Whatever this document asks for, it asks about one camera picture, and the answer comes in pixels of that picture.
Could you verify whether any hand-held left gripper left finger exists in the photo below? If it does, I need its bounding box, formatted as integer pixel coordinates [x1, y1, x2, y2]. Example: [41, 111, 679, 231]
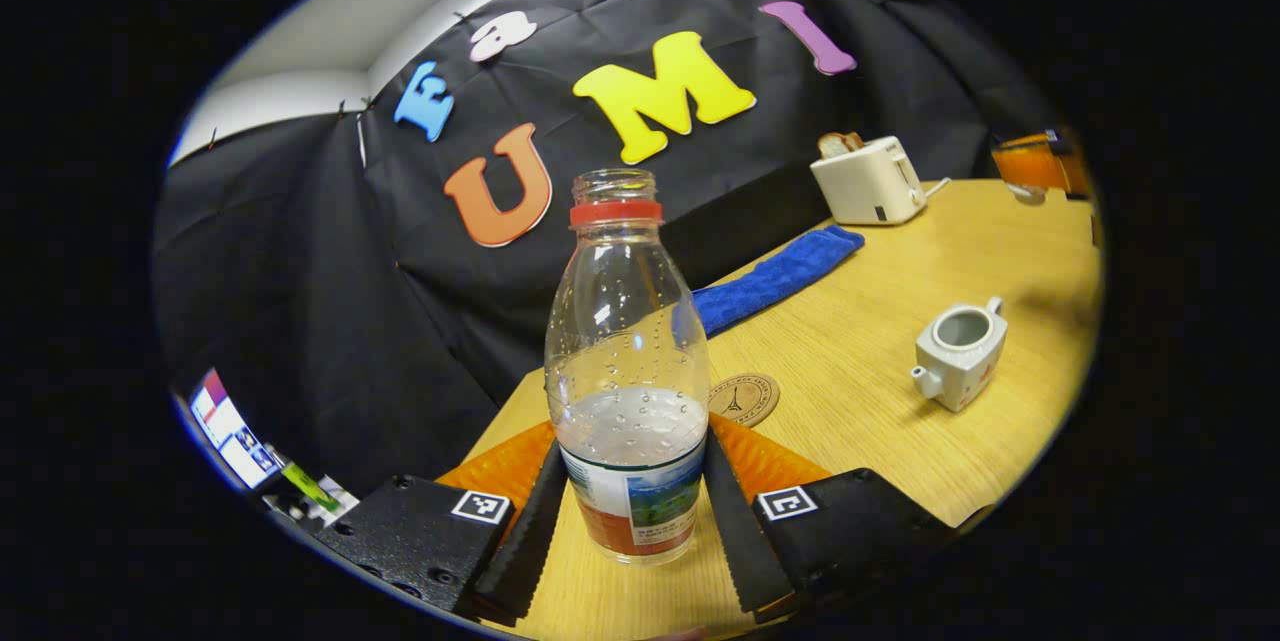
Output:
[313, 420, 571, 622]

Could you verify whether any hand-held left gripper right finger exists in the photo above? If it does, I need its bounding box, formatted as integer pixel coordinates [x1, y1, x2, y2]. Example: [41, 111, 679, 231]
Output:
[703, 412, 961, 620]

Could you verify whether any round brown coaster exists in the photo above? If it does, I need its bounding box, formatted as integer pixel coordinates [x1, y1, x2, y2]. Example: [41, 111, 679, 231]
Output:
[708, 373, 781, 428]

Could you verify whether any clear plastic water bottle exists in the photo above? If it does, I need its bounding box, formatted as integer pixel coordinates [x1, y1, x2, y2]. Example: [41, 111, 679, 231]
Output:
[545, 169, 712, 567]

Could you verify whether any white ceramic teacup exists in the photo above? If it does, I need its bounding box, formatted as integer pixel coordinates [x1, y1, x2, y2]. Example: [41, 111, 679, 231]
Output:
[910, 297, 1008, 412]

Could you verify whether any white toaster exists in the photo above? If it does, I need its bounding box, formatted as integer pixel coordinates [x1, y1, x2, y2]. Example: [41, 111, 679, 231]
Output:
[810, 136, 926, 225]

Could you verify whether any blue folded towel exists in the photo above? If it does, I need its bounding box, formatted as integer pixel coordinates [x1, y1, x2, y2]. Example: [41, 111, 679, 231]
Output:
[692, 226, 866, 337]

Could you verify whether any computer monitor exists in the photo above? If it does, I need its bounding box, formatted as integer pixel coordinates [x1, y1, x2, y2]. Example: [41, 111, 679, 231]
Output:
[190, 369, 286, 490]

